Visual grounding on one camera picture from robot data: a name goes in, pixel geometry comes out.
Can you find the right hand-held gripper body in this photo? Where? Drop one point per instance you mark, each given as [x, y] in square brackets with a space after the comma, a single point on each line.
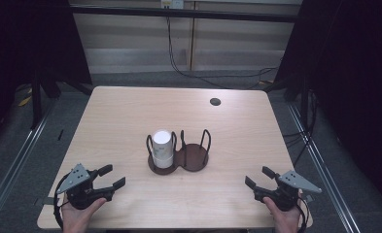
[285, 194]

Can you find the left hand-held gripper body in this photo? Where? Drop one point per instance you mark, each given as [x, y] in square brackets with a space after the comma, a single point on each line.
[81, 191]

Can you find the dark wooden cup holder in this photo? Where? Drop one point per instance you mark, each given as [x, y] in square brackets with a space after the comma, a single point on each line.
[195, 160]

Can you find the person's right hand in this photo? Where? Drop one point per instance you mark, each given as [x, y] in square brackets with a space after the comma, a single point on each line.
[285, 221]

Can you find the person's left hand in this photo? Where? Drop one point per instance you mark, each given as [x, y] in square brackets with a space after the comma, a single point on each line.
[76, 220]

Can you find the grey tape strip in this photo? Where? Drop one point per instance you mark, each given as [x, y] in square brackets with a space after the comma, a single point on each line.
[46, 201]
[309, 198]

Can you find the small black floor object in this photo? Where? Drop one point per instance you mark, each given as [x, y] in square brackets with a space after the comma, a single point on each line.
[60, 134]

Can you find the black round table grommet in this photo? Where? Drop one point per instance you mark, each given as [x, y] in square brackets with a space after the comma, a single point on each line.
[215, 101]

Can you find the black metal stand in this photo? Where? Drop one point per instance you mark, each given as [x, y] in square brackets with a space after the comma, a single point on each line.
[36, 103]

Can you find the yellow floor tape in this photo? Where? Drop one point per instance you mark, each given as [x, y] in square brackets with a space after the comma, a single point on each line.
[25, 101]

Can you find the black curtain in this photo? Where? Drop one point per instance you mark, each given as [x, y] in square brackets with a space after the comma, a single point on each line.
[357, 81]
[23, 42]

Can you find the black horizontal bar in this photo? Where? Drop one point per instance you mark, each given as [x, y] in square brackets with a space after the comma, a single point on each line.
[211, 14]

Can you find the metal floor rail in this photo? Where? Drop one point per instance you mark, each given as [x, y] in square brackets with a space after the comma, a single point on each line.
[13, 168]
[324, 181]

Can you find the white wall outlet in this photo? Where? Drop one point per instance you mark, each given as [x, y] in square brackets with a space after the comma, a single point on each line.
[172, 4]

